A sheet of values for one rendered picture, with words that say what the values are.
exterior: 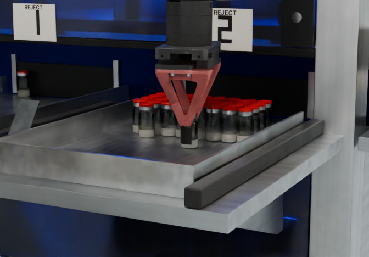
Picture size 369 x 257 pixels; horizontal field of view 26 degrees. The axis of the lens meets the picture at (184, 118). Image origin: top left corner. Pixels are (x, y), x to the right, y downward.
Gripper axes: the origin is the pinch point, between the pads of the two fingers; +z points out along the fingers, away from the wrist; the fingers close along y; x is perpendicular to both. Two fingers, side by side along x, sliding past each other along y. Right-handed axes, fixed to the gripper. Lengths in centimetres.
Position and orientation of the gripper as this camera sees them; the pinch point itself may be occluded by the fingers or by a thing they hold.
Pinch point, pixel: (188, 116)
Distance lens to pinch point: 101.4
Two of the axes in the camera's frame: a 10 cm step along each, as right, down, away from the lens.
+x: -9.8, -0.4, 2.0
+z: 0.0, 9.8, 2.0
